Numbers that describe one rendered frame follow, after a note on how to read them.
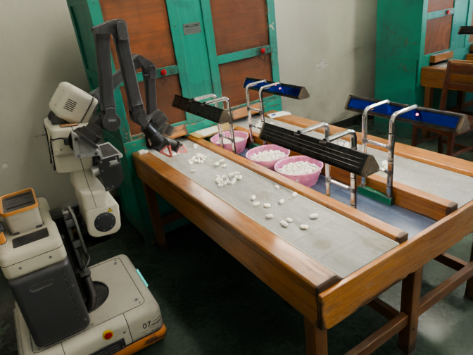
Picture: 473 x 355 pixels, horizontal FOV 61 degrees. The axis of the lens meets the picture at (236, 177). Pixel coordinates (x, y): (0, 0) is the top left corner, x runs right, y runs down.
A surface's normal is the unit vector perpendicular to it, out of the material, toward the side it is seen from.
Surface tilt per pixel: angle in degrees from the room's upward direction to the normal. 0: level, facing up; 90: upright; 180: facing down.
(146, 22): 90
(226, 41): 90
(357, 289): 90
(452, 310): 0
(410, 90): 90
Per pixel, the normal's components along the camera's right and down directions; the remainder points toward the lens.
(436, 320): -0.11, -0.90
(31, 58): 0.51, 0.30
